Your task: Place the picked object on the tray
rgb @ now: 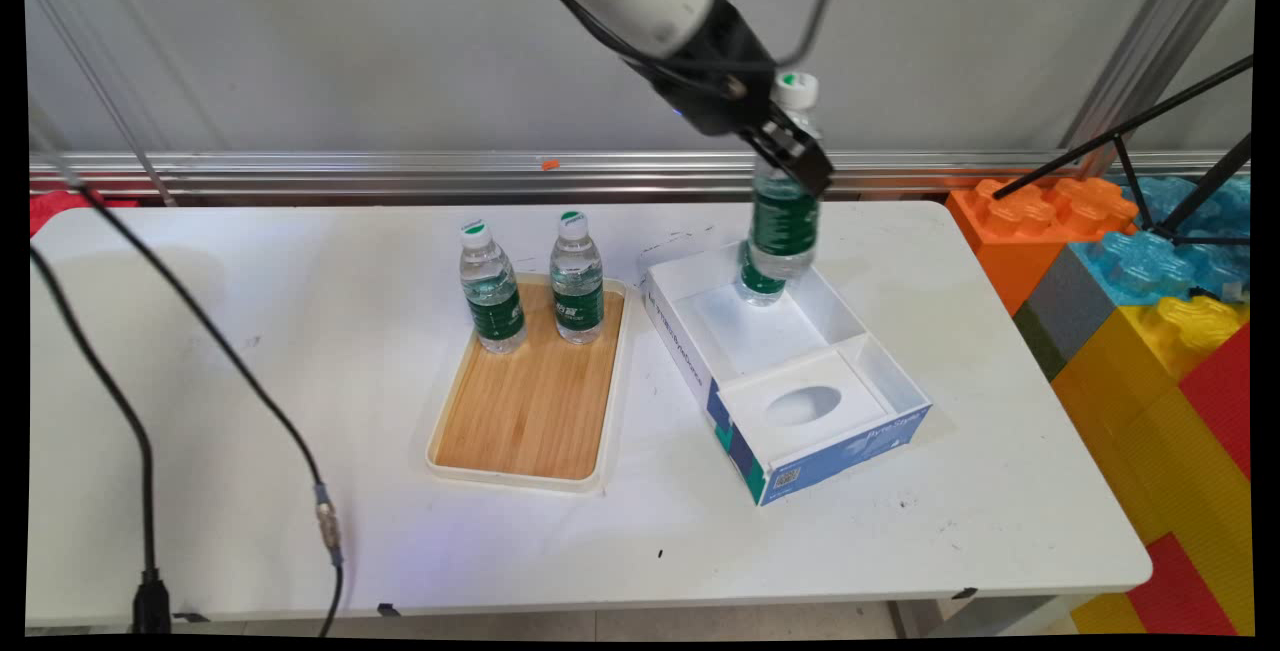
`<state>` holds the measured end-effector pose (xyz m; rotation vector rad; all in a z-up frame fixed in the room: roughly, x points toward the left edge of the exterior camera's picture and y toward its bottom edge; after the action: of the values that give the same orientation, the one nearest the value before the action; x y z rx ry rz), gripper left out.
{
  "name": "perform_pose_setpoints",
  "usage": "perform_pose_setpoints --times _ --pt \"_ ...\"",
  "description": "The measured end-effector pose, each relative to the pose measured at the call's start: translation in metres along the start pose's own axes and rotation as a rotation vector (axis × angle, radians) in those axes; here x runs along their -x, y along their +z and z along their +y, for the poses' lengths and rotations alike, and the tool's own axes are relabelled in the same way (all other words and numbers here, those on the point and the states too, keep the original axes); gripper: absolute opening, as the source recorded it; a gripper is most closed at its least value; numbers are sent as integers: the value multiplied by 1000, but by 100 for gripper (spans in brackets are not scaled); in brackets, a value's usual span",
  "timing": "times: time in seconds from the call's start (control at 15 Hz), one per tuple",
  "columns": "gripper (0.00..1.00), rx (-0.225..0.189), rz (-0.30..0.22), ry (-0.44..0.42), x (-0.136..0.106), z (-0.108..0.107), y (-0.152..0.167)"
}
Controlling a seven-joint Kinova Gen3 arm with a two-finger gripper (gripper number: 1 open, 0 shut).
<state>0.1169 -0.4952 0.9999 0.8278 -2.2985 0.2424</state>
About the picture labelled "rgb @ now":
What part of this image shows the translucent blue building block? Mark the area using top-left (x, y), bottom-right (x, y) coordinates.
top-left (1068, 175), bottom-right (1252, 308)

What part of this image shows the black cable with metal connector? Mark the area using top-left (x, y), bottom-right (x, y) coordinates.
top-left (78, 185), bottom-right (347, 638)

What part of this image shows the horizontal aluminium rail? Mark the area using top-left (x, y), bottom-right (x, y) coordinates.
top-left (29, 150), bottom-right (1251, 199)

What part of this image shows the red giant building block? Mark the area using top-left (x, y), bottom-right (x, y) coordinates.
top-left (1178, 324), bottom-right (1253, 484)
top-left (1124, 531), bottom-right (1238, 637)

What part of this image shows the orange giant building block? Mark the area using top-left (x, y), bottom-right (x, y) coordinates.
top-left (944, 178), bottom-right (1140, 318)

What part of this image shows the red cloth object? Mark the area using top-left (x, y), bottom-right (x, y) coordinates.
top-left (29, 190), bottom-right (139, 238)

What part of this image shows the grey giant building block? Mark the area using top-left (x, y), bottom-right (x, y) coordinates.
top-left (1025, 245), bottom-right (1118, 364)

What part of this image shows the yellow giant building block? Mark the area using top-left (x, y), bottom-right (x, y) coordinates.
top-left (1050, 295), bottom-right (1254, 636)

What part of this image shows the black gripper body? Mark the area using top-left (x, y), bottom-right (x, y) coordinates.
top-left (648, 0), bottom-right (781, 139)

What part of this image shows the dark green building block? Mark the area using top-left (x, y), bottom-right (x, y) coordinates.
top-left (1011, 302), bottom-right (1069, 383)

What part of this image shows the white and blue cardboard box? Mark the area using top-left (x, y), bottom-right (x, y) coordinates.
top-left (640, 239), bottom-right (935, 508)

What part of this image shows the grey table leg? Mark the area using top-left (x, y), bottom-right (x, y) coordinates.
top-left (888, 594), bottom-right (1096, 639)

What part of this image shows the black tripod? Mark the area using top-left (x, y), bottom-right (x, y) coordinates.
top-left (989, 56), bottom-right (1254, 249)

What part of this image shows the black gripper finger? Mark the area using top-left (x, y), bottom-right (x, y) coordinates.
top-left (774, 107), bottom-right (823, 148)
top-left (744, 115), bottom-right (836, 200)

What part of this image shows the wooden tray with cream rim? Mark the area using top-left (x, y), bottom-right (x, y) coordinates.
top-left (425, 272), bottom-right (631, 492)

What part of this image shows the slanted aluminium post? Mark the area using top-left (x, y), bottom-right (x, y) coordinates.
top-left (1058, 0), bottom-right (1257, 180)

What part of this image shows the green label water bottle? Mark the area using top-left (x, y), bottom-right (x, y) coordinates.
top-left (747, 71), bottom-right (824, 283)
top-left (549, 210), bottom-right (606, 346)
top-left (737, 239), bottom-right (791, 309)
top-left (458, 219), bottom-right (528, 355)

